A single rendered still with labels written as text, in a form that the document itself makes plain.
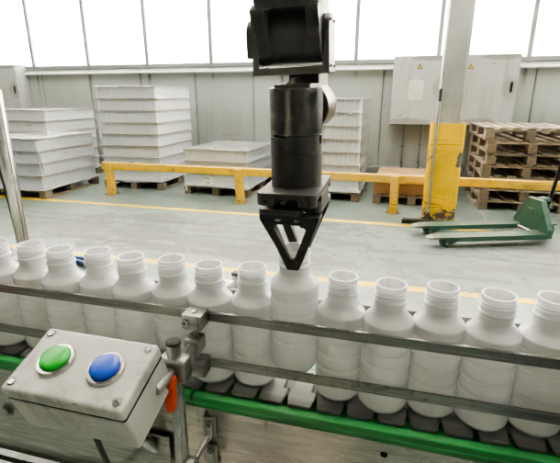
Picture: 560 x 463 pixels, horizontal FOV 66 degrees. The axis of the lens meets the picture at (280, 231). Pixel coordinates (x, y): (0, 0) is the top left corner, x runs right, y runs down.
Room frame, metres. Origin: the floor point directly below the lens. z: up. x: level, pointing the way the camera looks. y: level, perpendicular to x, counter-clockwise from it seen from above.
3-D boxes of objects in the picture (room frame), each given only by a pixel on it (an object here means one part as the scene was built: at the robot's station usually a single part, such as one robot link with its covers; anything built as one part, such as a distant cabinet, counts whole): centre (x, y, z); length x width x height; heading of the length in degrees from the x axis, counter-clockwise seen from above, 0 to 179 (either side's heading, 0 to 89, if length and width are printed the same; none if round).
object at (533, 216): (4.13, -2.10, 0.58); 1.45 x 0.54 x 1.16; 95
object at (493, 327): (0.43, -0.24, 1.08); 0.06 x 0.06 x 0.17
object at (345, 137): (6.38, -0.75, 0.67); 1.24 x 1.03 x 1.35; 163
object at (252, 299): (0.51, 0.04, 1.08); 0.06 x 0.06 x 0.17
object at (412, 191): (6.05, -1.90, 0.16); 1.23 x 1.02 x 0.31; 163
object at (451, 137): (4.78, -1.82, 0.55); 0.40 x 0.34 x 1.10; 75
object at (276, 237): (0.48, -0.02, 1.23); 0.07 x 0.07 x 0.09; 75
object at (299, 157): (0.48, -0.02, 1.30); 0.10 x 0.07 x 0.07; 165
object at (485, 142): (5.75, -3.15, 0.51); 1.26 x 1.08 x 1.02; 165
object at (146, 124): (7.14, 2.14, 0.76); 1.25 x 1.03 x 1.52; 167
